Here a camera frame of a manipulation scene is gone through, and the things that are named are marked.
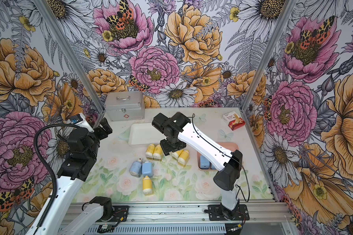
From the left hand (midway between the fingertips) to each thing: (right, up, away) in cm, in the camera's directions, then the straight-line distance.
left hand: (98, 127), depth 71 cm
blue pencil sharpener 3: (+52, -21, +14) cm, 58 cm away
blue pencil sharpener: (+14, -23, +11) cm, 29 cm away
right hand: (+36, -13, +2) cm, 38 cm away
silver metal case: (-3, +13, +34) cm, 37 cm away
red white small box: (+77, +3, +38) cm, 86 cm away
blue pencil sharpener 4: (+57, -23, +14) cm, 63 cm away
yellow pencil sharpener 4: (+22, -30, +5) cm, 38 cm away
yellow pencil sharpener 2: (+26, -17, +18) cm, 35 cm away
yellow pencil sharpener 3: (+41, -19, +15) cm, 47 cm away
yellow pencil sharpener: (+20, -16, +18) cm, 32 cm away
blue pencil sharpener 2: (+20, -24, +13) cm, 34 cm away
